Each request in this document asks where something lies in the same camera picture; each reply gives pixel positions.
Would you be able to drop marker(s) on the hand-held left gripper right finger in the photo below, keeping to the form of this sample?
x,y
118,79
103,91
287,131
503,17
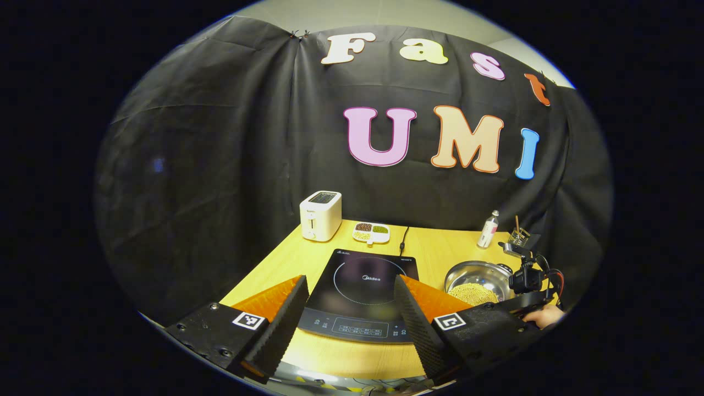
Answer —
x,y
418,330

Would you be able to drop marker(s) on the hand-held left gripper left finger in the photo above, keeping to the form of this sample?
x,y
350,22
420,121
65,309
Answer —
x,y
286,329

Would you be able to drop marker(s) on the black induction cooktop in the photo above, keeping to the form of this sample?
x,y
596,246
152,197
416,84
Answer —
x,y
357,286

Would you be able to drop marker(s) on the clear plastic bottle pink label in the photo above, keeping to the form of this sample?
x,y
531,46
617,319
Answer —
x,y
488,231

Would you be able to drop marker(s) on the white divided dish of beans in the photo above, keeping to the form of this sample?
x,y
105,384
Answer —
x,y
371,232

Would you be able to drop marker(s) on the white toaster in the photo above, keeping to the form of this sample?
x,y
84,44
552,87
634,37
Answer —
x,y
320,217

